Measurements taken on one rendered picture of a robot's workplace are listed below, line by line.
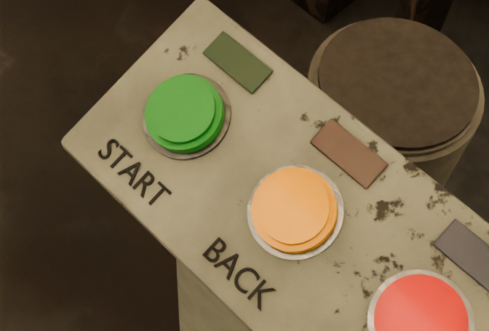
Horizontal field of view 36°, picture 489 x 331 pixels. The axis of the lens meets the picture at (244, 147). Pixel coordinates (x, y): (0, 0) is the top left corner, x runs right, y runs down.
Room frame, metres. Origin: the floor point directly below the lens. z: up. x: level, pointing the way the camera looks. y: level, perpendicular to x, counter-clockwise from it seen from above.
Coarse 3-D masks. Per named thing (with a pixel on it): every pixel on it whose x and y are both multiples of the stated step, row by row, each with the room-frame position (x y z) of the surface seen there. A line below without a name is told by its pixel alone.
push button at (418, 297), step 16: (400, 288) 0.13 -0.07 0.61; (416, 288) 0.13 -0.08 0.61; (432, 288) 0.13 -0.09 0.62; (448, 288) 0.13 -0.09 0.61; (384, 304) 0.12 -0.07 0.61; (400, 304) 0.12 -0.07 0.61; (416, 304) 0.12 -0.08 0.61; (432, 304) 0.12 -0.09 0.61; (448, 304) 0.12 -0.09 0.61; (384, 320) 0.12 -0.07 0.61; (400, 320) 0.12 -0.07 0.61; (416, 320) 0.12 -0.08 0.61; (432, 320) 0.12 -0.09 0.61; (448, 320) 0.12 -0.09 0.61; (464, 320) 0.12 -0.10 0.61
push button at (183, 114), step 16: (176, 80) 0.23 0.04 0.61; (192, 80) 0.23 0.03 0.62; (160, 96) 0.22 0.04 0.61; (176, 96) 0.22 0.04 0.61; (192, 96) 0.22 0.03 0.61; (208, 96) 0.22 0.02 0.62; (160, 112) 0.21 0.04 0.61; (176, 112) 0.21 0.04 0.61; (192, 112) 0.21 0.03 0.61; (208, 112) 0.21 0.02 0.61; (224, 112) 0.21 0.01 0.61; (160, 128) 0.20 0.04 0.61; (176, 128) 0.20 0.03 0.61; (192, 128) 0.20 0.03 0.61; (208, 128) 0.20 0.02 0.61; (160, 144) 0.19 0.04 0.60; (176, 144) 0.19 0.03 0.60; (192, 144) 0.19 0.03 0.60; (208, 144) 0.20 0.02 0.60
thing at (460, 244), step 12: (456, 228) 0.16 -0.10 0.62; (468, 228) 0.16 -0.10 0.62; (444, 240) 0.15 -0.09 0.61; (456, 240) 0.15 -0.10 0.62; (468, 240) 0.15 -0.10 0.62; (480, 240) 0.15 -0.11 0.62; (444, 252) 0.15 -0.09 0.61; (456, 252) 0.15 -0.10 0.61; (468, 252) 0.15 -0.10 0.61; (480, 252) 0.15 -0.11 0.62; (456, 264) 0.14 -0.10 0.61; (468, 264) 0.14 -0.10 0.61; (480, 264) 0.14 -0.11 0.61; (480, 276) 0.14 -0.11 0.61
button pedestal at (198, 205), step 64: (192, 64) 0.24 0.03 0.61; (128, 128) 0.21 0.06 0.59; (256, 128) 0.21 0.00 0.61; (320, 128) 0.21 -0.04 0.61; (128, 192) 0.18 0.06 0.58; (192, 192) 0.18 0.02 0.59; (384, 192) 0.18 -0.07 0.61; (448, 192) 0.18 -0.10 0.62; (192, 256) 0.15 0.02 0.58; (256, 256) 0.15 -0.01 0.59; (320, 256) 0.15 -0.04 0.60; (384, 256) 0.15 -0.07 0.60; (192, 320) 0.16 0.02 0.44; (256, 320) 0.12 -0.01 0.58; (320, 320) 0.12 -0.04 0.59
